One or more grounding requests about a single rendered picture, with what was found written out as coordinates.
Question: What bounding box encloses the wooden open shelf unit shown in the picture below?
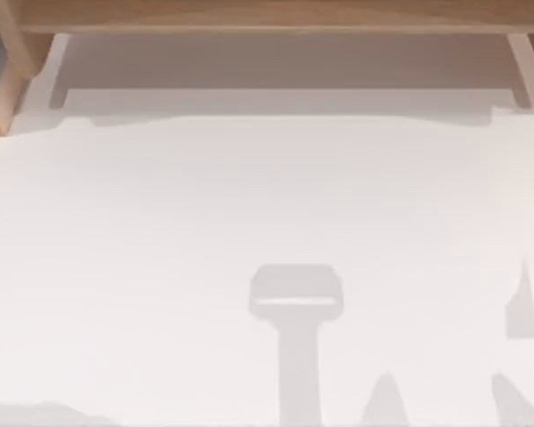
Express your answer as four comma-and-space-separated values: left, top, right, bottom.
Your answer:
0, 0, 55, 137

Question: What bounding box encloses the wooden cupboard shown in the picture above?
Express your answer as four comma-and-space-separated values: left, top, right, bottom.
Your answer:
8, 0, 534, 93

